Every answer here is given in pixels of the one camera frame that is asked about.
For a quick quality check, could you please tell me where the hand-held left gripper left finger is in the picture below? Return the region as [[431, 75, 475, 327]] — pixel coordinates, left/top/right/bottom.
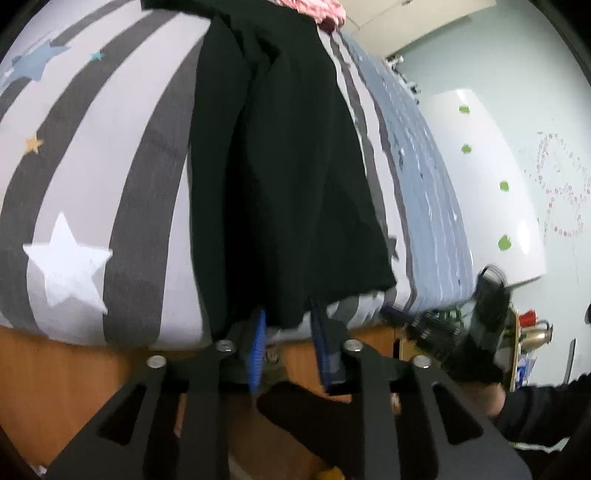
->
[[44, 308, 269, 480]]

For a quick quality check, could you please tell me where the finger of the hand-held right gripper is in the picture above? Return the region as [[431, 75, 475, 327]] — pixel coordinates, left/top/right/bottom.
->
[[379, 305, 419, 328]]

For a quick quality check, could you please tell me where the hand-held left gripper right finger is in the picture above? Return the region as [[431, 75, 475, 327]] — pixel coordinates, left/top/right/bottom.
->
[[308, 300, 534, 480]]

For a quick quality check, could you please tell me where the black printed sweatshirt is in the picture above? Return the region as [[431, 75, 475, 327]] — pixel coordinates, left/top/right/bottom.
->
[[143, 0, 398, 342]]

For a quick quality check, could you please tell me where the person's right forearm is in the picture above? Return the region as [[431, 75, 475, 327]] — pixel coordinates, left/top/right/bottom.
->
[[457, 371, 591, 453]]

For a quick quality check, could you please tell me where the wooden side table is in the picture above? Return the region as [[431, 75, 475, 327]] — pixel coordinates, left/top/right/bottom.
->
[[501, 305, 525, 393]]

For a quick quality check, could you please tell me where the metal kettle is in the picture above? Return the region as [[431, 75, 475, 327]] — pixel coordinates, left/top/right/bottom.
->
[[519, 320, 555, 354]]

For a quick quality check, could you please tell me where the whiteboard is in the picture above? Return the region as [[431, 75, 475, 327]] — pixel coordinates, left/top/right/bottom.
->
[[418, 88, 548, 284]]

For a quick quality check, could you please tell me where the cluttered white desk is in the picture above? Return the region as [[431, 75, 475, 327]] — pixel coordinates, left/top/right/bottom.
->
[[385, 54, 423, 104]]

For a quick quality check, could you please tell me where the striped star bedsheet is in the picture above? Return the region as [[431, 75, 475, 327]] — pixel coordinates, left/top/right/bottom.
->
[[0, 0, 416, 352]]

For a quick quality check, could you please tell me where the cream wardrobe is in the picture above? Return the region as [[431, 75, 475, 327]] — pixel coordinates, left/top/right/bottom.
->
[[344, 0, 497, 58]]

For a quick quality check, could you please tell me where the pink garment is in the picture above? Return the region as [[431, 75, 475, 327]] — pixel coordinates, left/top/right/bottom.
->
[[277, 0, 347, 33]]

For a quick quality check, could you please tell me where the wooden bed frame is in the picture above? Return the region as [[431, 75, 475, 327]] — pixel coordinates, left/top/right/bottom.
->
[[0, 318, 416, 468]]

